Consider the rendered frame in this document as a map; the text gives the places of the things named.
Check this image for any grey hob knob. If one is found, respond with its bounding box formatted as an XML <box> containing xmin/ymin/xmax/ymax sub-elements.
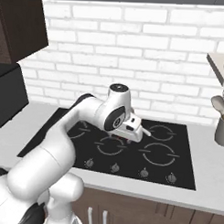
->
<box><xmin>165</xmin><ymin>173</ymin><xmax>177</xmax><ymax>185</ymax></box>
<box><xmin>138</xmin><ymin>167</ymin><xmax>150</xmax><ymax>179</ymax></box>
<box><xmin>84</xmin><ymin>158</ymin><xmax>96</xmax><ymax>169</ymax></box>
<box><xmin>110</xmin><ymin>162</ymin><xmax>122</xmax><ymax>175</ymax></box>

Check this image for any dark brown wall cupboard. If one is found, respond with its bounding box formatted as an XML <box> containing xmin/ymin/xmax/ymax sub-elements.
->
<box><xmin>0</xmin><ymin>0</ymin><xmax>51</xmax><ymax>67</ymax></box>

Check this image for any brown drawer front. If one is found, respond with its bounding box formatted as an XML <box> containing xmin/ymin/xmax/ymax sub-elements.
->
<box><xmin>155</xmin><ymin>201</ymin><xmax>224</xmax><ymax>224</ymax></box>

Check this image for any beige wooden spoon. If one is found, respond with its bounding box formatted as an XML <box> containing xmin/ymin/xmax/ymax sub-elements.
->
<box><xmin>209</xmin><ymin>94</ymin><xmax>224</xmax><ymax>123</ymax></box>

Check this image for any white cupboard handle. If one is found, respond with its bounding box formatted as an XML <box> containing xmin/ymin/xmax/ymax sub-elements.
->
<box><xmin>86</xmin><ymin>207</ymin><xmax>94</xmax><ymax>224</ymax></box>
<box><xmin>101</xmin><ymin>209</ymin><xmax>110</xmax><ymax>224</ymax></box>

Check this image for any pale wall shelf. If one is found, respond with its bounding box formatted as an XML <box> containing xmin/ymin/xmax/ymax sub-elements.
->
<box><xmin>205</xmin><ymin>51</ymin><xmax>224</xmax><ymax>88</ymax></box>

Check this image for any grey utensil pot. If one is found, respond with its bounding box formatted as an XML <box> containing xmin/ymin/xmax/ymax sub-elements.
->
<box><xmin>213</xmin><ymin>115</ymin><xmax>224</xmax><ymax>148</ymax></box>

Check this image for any wide brown cupboard door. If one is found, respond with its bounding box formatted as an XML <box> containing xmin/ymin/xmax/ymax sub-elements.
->
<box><xmin>96</xmin><ymin>189</ymin><xmax>160</xmax><ymax>224</ymax></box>

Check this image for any black microwave oven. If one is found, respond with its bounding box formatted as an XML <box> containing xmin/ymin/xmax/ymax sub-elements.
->
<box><xmin>0</xmin><ymin>62</ymin><xmax>31</xmax><ymax>129</ymax></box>

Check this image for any narrow brown cupboard door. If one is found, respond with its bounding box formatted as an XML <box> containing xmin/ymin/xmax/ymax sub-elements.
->
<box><xmin>70</xmin><ymin>186</ymin><xmax>101</xmax><ymax>224</ymax></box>

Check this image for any black hob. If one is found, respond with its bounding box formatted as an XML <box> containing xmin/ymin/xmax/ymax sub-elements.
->
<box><xmin>16</xmin><ymin>105</ymin><xmax>200</xmax><ymax>192</ymax></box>

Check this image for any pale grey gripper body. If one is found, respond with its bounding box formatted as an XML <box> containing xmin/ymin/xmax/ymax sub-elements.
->
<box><xmin>111</xmin><ymin>123</ymin><xmax>145</xmax><ymax>144</ymax></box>

